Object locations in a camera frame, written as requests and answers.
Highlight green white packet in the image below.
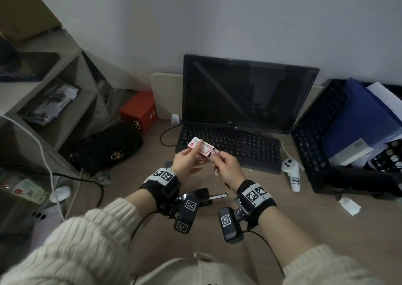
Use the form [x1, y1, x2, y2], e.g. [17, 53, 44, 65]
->
[12, 179, 51, 205]

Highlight black white picture booklet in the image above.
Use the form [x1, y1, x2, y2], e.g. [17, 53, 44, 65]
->
[18, 79, 79, 126]

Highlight white paper sheets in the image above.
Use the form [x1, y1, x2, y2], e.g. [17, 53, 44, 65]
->
[366, 81, 402, 116]

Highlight beige shelf unit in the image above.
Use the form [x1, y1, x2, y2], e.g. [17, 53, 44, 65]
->
[0, 27, 139, 175]

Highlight thin black keyboard cable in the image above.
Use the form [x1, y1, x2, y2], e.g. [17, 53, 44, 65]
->
[160, 124, 184, 147]

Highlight black handbag gold logo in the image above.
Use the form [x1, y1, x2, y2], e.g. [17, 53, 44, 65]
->
[67, 123, 144, 175]

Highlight black camera cable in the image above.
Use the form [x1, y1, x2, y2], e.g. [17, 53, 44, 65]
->
[243, 230, 286, 277]
[130, 211, 175, 241]

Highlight white handheld controller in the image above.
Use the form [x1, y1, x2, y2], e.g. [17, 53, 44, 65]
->
[280, 143, 304, 193]

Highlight cream knitted sweater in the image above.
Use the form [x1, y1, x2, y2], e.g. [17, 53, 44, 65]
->
[131, 251, 258, 285]

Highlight person's left hand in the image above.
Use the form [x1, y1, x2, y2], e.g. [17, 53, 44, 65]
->
[171, 139, 208, 185]

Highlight brown cardboard box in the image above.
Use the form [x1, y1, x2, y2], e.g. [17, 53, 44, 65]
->
[0, 0, 63, 42]

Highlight person's right hand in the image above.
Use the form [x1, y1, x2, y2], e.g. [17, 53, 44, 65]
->
[209, 148, 248, 193]

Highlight white computer mouse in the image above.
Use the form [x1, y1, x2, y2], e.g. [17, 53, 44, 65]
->
[49, 186, 72, 203]

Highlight grey bag charm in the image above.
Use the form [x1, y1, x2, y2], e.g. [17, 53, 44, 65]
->
[97, 171, 112, 187]

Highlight pale smartphone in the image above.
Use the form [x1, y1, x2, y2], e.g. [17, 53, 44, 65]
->
[33, 206, 63, 226]

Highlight white cardboard box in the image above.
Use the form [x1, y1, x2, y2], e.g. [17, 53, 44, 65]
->
[328, 138, 374, 166]

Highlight blue folder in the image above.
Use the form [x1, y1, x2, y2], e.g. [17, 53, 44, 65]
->
[323, 77, 402, 159]

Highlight black perforated file basket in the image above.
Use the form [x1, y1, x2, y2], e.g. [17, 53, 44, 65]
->
[291, 79, 402, 200]

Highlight person's right forearm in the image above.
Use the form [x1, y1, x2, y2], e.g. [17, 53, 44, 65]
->
[257, 205, 387, 285]

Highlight black computer monitor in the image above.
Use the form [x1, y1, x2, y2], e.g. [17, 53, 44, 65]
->
[182, 54, 320, 135]

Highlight red white staples box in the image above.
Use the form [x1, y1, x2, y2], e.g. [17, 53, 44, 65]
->
[187, 136, 220, 160]

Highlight white cable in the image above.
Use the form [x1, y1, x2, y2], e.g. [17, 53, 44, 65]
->
[0, 115, 65, 223]

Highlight black keyboard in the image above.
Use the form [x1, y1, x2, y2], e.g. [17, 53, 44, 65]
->
[175, 123, 282, 174]

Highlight person's left forearm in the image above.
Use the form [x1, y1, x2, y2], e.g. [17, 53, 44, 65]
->
[0, 189, 157, 285]

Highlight thick black cable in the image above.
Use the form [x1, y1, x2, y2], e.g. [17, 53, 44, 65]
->
[0, 168, 105, 208]

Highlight small black stapler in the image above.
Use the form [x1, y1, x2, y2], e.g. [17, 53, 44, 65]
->
[179, 187, 229, 207]

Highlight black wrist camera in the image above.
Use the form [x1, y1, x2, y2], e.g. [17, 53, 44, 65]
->
[218, 207, 244, 244]
[173, 197, 199, 234]

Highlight crumpled white paper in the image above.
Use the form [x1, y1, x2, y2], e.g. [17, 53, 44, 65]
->
[338, 195, 362, 216]

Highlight black white patterned sheet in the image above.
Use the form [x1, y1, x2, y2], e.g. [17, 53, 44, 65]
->
[369, 140, 402, 174]

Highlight black marker wristband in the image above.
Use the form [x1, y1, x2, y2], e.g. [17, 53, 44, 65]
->
[139, 168, 182, 213]
[235, 179, 277, 224]

